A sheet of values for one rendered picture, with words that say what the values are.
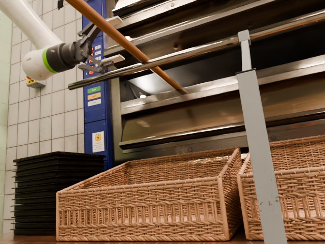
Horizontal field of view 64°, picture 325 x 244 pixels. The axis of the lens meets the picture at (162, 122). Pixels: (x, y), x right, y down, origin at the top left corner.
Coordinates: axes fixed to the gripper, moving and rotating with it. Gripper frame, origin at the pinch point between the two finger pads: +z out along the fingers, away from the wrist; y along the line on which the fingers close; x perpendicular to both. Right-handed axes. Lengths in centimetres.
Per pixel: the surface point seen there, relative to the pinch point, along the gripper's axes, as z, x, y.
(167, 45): 0.9, -44.1, -18.7
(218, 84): 21, -52, 4
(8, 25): -123, -50, -76
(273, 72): 45, -52, 4
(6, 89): -123, -51, -26
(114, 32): 1.6, 4.7, 0.9
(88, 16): 0.7, 15.5, 1.6
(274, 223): 37, 8, 56
